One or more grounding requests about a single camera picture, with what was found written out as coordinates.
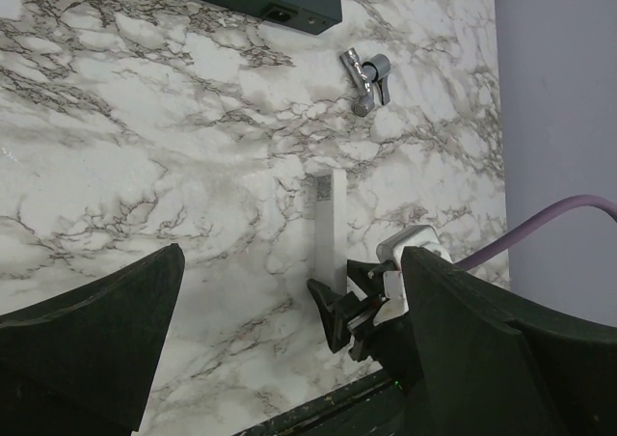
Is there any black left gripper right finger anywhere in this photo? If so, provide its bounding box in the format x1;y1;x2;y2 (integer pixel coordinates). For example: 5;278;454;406
401;247;616;435

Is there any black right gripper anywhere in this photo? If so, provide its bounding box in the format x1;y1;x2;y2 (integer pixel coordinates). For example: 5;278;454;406
307;259;423;393

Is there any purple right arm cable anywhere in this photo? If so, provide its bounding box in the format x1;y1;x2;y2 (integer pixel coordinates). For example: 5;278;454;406
455;194;617;271

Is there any white remote control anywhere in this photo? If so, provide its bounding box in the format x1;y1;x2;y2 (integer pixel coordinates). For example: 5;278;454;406
313;169;348;295

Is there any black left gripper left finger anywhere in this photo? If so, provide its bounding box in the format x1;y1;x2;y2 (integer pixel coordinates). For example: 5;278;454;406
1;244;185;435

